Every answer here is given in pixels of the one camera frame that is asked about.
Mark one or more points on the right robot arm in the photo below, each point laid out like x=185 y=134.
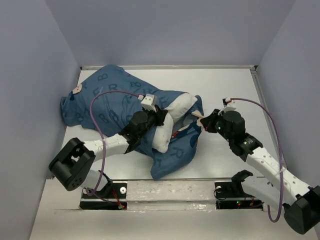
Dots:
x=297 y=201

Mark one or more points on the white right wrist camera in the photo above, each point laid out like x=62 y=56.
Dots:
x=228 y=104

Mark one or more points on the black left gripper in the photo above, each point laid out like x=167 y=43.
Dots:
x=158 y=115

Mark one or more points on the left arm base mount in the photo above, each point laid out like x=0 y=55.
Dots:
x=114 y=200

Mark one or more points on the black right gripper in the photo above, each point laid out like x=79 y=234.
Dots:
x=208 y=121

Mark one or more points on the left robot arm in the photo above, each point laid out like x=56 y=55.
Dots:
x=72 y=165

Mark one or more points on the blue letter-print pillowcase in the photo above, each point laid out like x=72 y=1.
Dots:
x=107 y=100

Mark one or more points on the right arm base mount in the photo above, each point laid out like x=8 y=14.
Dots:
x=230 y=195

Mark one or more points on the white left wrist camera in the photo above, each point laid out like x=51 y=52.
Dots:
x=148 y=102

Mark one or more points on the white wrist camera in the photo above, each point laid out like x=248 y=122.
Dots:
x=228 y=104
x=148 y=102

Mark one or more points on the aluminium back table rail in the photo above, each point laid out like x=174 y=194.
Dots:
x=171 y=67

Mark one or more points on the white pillow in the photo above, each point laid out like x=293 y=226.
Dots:
x=175 y=111

